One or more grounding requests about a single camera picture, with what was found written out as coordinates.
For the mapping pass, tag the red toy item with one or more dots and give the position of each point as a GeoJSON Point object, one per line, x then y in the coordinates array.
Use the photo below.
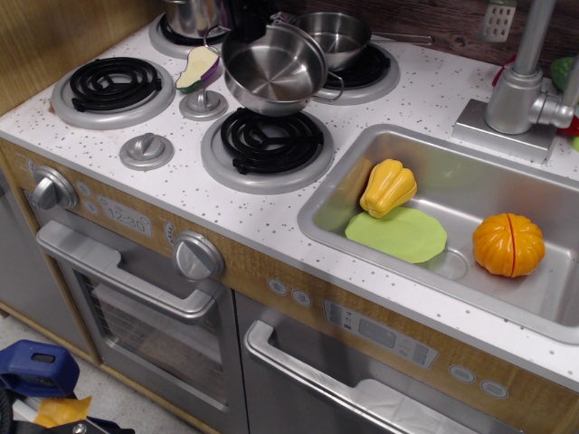
{"type": "Point", "coordinates": [502, 69]}

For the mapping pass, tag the silver toy faucet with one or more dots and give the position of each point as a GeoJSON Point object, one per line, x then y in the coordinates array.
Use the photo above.
{"type": "Point", "coordinates": [520, 119]}

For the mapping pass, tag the green toy vegetable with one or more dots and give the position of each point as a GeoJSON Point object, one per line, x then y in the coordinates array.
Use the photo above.
{"type": "Point", "coordinates": [559, 69]}

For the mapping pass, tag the oven dial knob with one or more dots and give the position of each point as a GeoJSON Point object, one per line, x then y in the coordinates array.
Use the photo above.
{"type": "Point", "coordinates": [195, 258]}
{"type": "Point", "coordinates": [52, 189]}

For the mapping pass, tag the left oven dial knob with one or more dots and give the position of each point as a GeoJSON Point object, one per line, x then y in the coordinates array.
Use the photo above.
{"type": "Point", "coordinates": [52, 189]}

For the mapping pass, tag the green toy plate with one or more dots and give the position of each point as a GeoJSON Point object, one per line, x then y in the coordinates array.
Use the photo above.
{"type": "Point", "coordinates": [405, 233]}

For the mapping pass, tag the yellow tape piece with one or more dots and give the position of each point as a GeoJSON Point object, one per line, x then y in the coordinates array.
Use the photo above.
{"type": "Point", "coordinates": [53, 412]}

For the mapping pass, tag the toy eggplant half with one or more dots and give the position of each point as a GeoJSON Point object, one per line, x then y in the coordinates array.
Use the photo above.
{"type": "Point", "coordinates": [201, 62]}

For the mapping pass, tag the oven clock display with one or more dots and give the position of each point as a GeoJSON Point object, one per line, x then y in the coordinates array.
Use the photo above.
{"type": "Point", "coordinates": [128, 217]}

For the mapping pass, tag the orange toy pumpkin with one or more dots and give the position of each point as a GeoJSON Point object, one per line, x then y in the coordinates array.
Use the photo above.
{"type": "Point", "coordinates": [508, 245]}

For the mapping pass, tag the toy dishwasher door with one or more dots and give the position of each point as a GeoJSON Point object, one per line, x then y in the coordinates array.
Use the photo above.
{"type": "Point", "coordinates": [303, 374]}

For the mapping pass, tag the rear right black coil burner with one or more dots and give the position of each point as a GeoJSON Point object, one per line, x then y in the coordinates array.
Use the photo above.
{"type": "Point", "coordinates": [372, 66]}

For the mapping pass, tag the toy oven door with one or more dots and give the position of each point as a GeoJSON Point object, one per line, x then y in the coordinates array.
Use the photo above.
{"type": "Point", "coordinates": [174, 338]}

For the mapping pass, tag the front right black coil burner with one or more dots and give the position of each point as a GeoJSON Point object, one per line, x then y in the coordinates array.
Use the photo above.
{"type": "Point", "coordinates": [263, 145]}

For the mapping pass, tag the steel two-handled pot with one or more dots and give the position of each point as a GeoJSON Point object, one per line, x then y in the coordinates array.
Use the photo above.
{"type": "Point", "coordinates": [278, 74]}

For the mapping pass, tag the silver toy sink basin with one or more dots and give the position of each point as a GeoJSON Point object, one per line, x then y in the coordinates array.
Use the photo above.
{"type": "Point", "coordinates": [461, 187]}

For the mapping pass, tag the grey stove knob upper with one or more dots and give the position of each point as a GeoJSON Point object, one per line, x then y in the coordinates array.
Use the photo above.
{"type": "Point", "coordinates": [203, 105]}

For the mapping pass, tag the grey stove knob lower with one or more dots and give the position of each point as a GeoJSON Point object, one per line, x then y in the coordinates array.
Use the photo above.
{"type": "Point", "coordinates": [146, 152]}

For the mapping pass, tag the front left black coil burner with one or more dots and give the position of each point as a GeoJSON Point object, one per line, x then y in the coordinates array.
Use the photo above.
{"type": "Point", "coordinates": [113, 83]}

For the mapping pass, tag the silver slotted spatula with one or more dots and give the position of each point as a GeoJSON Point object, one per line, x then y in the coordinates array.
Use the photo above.
{"type": "Point", "coordinates": [497, 20]}

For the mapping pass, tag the right oven dial knob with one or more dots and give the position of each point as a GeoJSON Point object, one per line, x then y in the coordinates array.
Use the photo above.
{"type": "Point", "coordinates": [195, 258]}

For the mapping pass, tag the black coil burner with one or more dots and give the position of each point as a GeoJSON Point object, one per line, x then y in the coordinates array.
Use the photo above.
{"type": "Point", "coordinates": [179, 39]}
{"type": "Point", "coordinates": [263, 145]}
{"type": "Point", "coordinates": [113, 83]}
{"type": "Point", "coordinates": [372, 66]}

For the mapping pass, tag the dishwasher control panel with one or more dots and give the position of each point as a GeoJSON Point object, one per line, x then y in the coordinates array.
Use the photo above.
{"type": "Point", "coordinates": [381, 335]}

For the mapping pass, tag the blue clamp tool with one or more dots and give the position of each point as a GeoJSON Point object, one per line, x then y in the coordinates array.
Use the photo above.
{"type": "Point", "coordinates": [35, 369]}

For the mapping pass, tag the tall steel pot rear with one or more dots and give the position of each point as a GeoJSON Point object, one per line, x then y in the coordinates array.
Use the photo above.
{"type": "Point", "coordinates": [197, 18]}

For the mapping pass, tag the grey stove knob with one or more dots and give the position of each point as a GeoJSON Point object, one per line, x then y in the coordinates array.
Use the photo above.
{"type": "Point", "coordinates": [203, 105]}
{"type": "Point", "coordinates": [146, 152]}

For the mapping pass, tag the steel saucepan with long handle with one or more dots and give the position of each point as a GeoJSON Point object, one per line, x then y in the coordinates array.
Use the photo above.
{"type": "Point", "coordinates": [341, 37]}

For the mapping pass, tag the rear left black coil burner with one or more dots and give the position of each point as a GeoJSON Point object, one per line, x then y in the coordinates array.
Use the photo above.
{"type": "Point", "coordinates": [179, 39]}

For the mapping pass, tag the yellow toy bell pepper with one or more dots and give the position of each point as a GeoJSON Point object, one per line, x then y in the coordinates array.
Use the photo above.
{"type": "Point", "coordinates": [389, 185]}

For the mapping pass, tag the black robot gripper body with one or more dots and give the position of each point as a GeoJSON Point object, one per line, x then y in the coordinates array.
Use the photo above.
{"type": "Point", "coordinates": [250, 18]}

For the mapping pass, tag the purple toy onion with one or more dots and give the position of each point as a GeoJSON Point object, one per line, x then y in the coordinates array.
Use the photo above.
{"type": "Point", "coordinates": [280, 18]}

